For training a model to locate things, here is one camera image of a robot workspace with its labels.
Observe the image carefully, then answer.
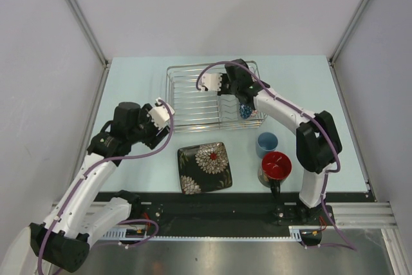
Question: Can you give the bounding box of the red black mug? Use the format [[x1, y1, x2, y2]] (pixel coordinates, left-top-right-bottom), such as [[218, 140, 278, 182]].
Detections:
[[257, 151, 292, 198]]

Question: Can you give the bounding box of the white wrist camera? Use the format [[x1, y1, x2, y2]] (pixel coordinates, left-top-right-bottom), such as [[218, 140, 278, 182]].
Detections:
[[196, 73, 227, 92], [148, 97, 175, 129]]

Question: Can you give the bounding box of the left aluminium frame post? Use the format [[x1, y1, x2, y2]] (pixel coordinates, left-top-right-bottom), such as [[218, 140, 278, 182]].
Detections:
[[65, 0, 108, 68]]

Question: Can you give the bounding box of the right aluminium frame post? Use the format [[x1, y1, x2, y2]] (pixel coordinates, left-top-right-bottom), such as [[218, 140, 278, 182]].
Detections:
[[328, 0, 372, 66]]

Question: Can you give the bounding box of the aluminium frame post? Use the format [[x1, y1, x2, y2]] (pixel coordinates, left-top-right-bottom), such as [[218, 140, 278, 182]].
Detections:
[[328, 0, 372, 66], [65, 0, 108, 68]]

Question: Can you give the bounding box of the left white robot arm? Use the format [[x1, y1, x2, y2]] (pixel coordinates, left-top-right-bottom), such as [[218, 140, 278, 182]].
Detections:
[[30, 99, 174, 274]]

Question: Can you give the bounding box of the metal wire dish rack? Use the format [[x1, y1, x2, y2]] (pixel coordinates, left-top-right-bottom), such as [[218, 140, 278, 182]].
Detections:
[[165, 63, 267, 133]]

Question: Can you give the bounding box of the black floral square plate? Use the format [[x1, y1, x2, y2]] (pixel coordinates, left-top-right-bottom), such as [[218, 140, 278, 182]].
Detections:
[[177, 142, 233, 195]]

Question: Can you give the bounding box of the blue ceramic cup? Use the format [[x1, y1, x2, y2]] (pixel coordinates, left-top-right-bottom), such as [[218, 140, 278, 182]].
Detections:
[[256, 132, 278, 158]]

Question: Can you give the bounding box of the aluminium extrusion rail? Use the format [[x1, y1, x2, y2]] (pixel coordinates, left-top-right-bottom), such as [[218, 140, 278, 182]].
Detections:
[[330, 202, 397, 229]]

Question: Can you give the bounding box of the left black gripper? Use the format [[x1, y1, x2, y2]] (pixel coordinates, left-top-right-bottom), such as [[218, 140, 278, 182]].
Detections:
[[128, 104, 171, 149]]

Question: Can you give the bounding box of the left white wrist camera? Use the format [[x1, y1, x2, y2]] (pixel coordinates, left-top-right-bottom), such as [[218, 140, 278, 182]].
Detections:
[[148, 97, 175, 129]]

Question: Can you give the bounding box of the white slotted cable duct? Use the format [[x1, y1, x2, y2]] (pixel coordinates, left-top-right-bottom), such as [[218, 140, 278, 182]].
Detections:
[[100, 227, 302, 242]]

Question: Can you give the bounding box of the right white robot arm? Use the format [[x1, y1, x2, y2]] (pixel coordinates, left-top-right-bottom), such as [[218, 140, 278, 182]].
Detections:
[[220, 59, 342, 224]]

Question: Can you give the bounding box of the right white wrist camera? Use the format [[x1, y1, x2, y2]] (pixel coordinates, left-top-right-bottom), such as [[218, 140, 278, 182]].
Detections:
[[196, 73, 227, 92]]

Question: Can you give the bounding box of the blue patterned small bowl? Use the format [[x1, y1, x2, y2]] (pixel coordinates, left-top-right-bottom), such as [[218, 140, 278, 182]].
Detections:
[[239, 104, 254, 120]]

